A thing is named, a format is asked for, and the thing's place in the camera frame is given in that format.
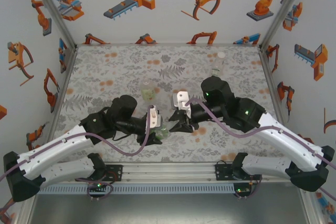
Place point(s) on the clear bottle bright green label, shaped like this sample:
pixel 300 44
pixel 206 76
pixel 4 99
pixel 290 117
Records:
pixel 162 132

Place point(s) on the clear bottle pale yellow label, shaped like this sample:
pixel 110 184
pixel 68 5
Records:
pixel 148 91

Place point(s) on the clear bottle dark green label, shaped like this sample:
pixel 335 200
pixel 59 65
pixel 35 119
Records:
pixel 217 66

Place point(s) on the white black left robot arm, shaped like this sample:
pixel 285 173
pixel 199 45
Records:
pixel 60 142

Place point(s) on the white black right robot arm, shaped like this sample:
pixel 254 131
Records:
pixel 288 140

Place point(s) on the grey floral table mat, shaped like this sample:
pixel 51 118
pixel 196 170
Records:
pixel 118 64

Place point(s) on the small green-lit circuit board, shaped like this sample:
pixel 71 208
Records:
pixel 98 186
pixel 241 190

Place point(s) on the grey metal panel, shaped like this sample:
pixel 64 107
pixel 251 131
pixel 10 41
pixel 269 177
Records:
pixel 170 209

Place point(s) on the long aluminium base rail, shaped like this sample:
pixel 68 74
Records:
pixel 170 172

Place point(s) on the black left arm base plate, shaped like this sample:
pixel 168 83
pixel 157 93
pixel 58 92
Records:
pixel 118 172

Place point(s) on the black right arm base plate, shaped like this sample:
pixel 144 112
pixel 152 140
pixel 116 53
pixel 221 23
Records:
pixel 220 171

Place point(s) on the aluminium table side rail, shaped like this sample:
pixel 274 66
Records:
pixel 274 90
pixel 60 103

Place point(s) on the thin aluminium table edge rail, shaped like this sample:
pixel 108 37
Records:
pixel 168 44

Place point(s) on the slanted aluminium frame post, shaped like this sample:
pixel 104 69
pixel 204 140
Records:
pixel 283 11
pixel 54 11

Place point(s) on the short aluminium frame leg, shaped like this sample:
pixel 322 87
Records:
pixel 25 220
pixel 308 205

